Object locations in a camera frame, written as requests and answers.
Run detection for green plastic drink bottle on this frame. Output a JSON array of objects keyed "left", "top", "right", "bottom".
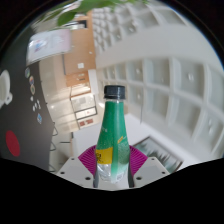
[{"left": 94, "top": 84, "right": 132, "bottom": 185}]

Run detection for flat round red coaster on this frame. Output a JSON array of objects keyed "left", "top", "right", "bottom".
[{"left": 5, "top": 129, "right": 22, "bottom": 158}]

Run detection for black wire chairs group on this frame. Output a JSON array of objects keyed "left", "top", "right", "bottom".
[{"left": 49, "top": 121, "right": 60, "bottom": 172}]

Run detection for dark-framed glass door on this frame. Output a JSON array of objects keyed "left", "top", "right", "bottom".
[{"left": 73, "top": 106, "right": 98, "bottom": 122}]

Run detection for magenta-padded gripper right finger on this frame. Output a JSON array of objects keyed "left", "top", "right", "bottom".
[{"left": 128, "top": 144, "right": 170, "bottom": 189}]

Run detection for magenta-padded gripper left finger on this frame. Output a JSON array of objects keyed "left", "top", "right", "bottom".
[{"left": 54, "top": 144, "right": 101, "bottom": 189}]

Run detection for white polka-dot mug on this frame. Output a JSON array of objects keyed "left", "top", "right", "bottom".
[{"left": 0, "top": 70, "right": 14, "bottom": 109}]

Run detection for green leafy potted plant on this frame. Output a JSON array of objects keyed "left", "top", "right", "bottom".
[{"left": 39, "top": 0, "right": 148, "bottom": 28}]

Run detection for recessed ceiling lights group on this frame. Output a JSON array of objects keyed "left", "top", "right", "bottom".
[{"left": 96, "top": 13, "right": 218, "bottom": 134}]

